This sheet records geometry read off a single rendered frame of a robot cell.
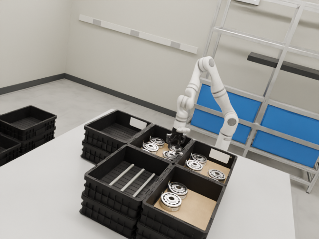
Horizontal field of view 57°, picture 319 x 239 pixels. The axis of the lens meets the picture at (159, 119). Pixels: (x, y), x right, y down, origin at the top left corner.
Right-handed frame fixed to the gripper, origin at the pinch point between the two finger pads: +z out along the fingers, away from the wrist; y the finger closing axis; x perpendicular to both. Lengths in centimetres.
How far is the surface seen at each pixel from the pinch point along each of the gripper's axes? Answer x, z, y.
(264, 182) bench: 20, 18, -68
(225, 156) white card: 16.2, -2.0, -29.3
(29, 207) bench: 27, 17, 84
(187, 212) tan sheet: 54, 5, 16
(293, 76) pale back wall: -142, -25, -241
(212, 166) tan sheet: 16.7, 4.9, -21.8
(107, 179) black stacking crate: 24, 4, 48
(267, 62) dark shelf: -107, -43, -155
